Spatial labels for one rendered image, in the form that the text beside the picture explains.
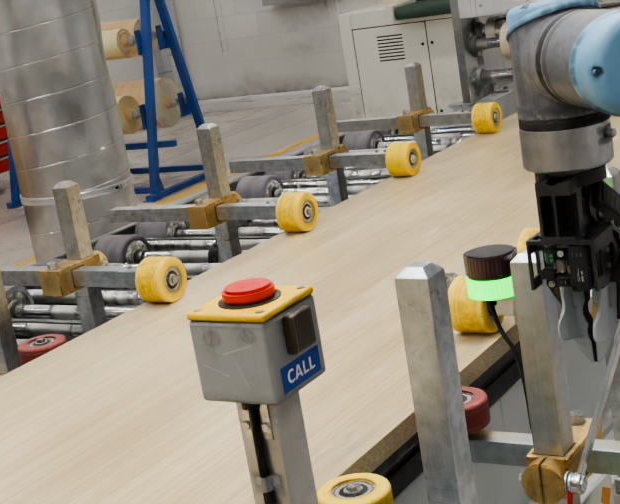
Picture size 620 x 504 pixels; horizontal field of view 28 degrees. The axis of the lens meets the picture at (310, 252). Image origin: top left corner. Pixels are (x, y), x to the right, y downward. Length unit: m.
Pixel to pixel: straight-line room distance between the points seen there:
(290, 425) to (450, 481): 0.29
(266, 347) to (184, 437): 0.70
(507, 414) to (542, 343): 0.45
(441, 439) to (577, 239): 0.24
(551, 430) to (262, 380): 0.59
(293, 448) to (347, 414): 0.60
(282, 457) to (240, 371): 0.08
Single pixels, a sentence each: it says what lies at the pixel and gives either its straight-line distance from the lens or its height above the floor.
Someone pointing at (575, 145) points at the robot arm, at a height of 1.24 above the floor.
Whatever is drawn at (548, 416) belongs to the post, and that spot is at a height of 0.92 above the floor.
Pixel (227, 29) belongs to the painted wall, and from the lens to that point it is 12.19.
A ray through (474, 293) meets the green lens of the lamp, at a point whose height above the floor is 1.06.
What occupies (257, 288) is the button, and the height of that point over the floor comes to 1.23.
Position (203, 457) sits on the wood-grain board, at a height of 0.90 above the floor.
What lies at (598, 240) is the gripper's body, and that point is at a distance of 1.26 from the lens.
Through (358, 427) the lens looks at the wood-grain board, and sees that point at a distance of 1.52.
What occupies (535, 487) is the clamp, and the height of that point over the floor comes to 0.84.
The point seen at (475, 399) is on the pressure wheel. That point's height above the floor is 0.91.
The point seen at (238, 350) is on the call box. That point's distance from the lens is 0.91.
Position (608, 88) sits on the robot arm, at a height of 1.31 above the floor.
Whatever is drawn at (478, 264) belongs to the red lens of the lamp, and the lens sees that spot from 1.39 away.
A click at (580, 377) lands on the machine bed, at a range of 2.10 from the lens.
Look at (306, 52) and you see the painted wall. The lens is 11.77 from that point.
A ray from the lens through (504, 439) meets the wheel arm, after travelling 1.53.
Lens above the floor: 1.47
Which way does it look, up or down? 14 degrees down
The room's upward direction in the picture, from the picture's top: 10 degrees counter-clockwise
